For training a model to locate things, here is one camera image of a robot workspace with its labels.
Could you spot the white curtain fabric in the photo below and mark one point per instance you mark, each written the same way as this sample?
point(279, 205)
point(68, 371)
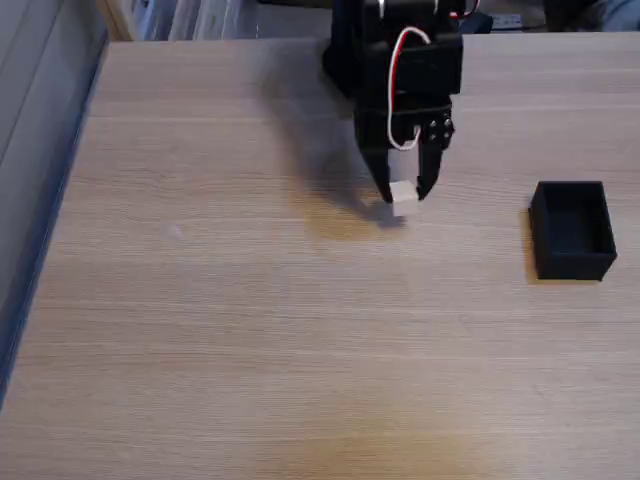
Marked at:
point(210, 19)

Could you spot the small black rounded object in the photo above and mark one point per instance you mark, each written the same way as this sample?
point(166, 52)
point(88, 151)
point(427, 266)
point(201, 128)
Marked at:
point(481, 22)

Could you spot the light wooden post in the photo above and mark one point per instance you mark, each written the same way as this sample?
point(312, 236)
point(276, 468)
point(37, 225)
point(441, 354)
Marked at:
point(116, 19)

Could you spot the black open box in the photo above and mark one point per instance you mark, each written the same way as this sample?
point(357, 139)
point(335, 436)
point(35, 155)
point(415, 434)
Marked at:
point(572, 230)

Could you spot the white cube block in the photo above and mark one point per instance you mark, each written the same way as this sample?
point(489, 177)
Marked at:
point(404, 199)

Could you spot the dark bulky background object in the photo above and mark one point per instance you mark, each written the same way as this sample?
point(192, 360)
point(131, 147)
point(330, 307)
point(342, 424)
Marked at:
point(570, 14)

